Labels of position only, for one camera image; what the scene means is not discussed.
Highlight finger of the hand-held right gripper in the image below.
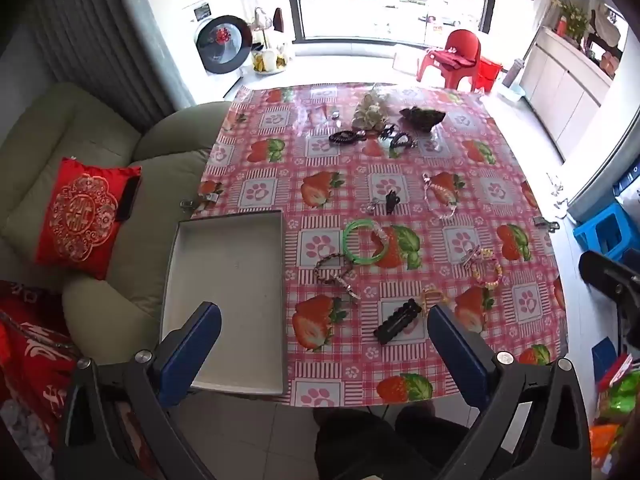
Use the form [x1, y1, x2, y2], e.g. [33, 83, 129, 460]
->
[578, 250, 640, 351]

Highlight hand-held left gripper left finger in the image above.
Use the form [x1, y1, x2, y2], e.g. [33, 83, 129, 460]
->
[55, 301, 223, 480]

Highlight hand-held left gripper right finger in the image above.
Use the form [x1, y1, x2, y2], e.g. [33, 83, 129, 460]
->
[426, 303, 593, 480]

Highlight white shallow cardboard box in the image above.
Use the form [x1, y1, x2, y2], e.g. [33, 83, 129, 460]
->
[159, 210, 288, 397]

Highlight yellow pink beaded tassel bracelet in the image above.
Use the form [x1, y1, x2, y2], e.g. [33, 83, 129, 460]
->
[460, 245, 504, 291]

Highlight green plastic bangle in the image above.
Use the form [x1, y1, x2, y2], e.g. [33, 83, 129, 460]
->
[342, 218, 392, 266]

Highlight brown braided bracelet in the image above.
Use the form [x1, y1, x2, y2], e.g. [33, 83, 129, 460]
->
[313, 252, 361, 304]

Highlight pink clear bead bracelet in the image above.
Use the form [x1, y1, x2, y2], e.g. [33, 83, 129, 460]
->
[422, 172, 459, 221]

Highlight blue plastic stool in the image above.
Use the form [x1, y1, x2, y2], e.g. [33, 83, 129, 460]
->
[573, 203, 640, 262]

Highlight black scalloped hair clip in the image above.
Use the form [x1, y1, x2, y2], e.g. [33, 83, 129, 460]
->
[372, 298, 424, 345]

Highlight colourful snack packets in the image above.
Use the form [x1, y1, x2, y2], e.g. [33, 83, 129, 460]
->
[589, 354, 640, 472]

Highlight black phone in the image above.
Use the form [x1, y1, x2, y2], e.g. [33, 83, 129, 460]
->
[115, 175, 142, 222]

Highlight red printed blanket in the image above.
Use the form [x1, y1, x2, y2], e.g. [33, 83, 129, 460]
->
[0, 280, 83, 463]

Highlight red embroidered cushion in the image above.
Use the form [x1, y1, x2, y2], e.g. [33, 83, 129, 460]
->
[35, 157, 144, 281]

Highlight white low cabinet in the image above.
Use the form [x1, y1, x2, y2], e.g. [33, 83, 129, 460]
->
[519, 25, 617, 162]

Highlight strawberry print tablecloth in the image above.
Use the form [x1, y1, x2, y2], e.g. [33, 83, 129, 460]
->
[192, 82, 568, 406]

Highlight grey bottle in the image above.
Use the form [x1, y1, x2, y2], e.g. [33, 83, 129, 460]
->
[502, 58, 524, 89]

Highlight black claw hair clips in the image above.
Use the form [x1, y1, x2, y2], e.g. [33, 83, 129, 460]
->
[377, 123, 419, 151]

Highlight pale green sofa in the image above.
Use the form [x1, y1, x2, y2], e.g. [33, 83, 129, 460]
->
[0, 82, 232, 367]

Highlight potted plants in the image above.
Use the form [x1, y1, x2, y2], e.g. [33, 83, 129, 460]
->
[554, 0, 592, 44]

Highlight white flower hair accessory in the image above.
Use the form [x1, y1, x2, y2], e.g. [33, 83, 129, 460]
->
[352, 92, 389, 131]

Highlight red plastic chair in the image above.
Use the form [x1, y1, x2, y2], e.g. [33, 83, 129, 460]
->
[417, 29, 484, 92]

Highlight fruit plate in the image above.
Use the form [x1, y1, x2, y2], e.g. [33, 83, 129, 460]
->
[251, 42, 293, 76]

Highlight black framed window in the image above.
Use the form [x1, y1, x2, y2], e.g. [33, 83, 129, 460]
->
[284, 0, 541, 44]

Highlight white washing machine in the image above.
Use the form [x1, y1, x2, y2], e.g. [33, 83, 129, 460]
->
[182, 0, 254, 79]

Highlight grey curtain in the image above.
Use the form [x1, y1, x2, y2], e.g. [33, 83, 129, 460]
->
[27, 0, 197, 127]

